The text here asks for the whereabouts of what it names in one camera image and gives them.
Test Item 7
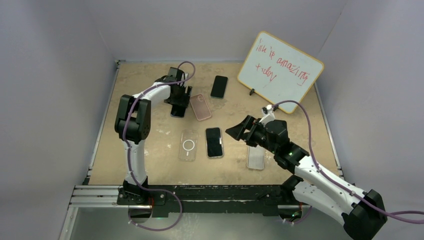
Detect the black phone with white reflection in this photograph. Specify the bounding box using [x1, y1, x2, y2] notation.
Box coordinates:
[205, 127, 225, 160]

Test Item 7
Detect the yellow framed whiteboard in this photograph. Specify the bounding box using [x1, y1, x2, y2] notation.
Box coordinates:
[237, 31, 325, 114]

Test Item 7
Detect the clear magsafe case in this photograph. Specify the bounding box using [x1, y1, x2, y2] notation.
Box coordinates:
[178, 129, 198, 162]
[204, 127, 225, 160]

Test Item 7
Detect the aluminium table frame rail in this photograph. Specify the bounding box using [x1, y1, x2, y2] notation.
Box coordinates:
[59, 60, 121, 240]

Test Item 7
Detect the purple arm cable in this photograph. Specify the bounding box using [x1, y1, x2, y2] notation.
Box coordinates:
[121, 60, 197, 233]
[269, 100, 424, 224]

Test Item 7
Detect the pink phone case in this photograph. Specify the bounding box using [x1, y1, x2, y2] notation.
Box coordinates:
[189, 94, 212, 121]

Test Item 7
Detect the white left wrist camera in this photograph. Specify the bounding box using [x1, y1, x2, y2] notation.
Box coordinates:
[181, 72, 191, 83]

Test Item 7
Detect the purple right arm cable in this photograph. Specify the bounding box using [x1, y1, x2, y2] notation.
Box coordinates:
[269, 100, 424, 224]

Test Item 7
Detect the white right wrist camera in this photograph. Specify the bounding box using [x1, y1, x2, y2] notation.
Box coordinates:
[259, 104, 275, 126]

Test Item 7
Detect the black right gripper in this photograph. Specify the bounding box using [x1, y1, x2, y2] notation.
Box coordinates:
[226, 115, 278, 154]

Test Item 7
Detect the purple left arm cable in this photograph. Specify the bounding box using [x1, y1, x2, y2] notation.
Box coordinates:
[121, 60, 197, 233]

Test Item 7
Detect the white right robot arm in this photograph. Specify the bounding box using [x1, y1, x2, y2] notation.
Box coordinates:
[225, 115, 388, 240]

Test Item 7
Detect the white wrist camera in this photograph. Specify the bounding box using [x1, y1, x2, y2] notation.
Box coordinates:
[181, 72, 191, 83]
[259, 104, 275, 126]

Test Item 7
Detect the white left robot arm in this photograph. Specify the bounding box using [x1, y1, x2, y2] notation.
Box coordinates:
[114, 67, 193, 205]

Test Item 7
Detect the frosted clear phone case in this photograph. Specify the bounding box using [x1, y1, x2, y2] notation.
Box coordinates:
[246, 146, 265, 171]

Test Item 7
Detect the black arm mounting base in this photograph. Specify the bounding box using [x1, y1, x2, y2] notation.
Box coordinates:
[117, 177, 308, 222]

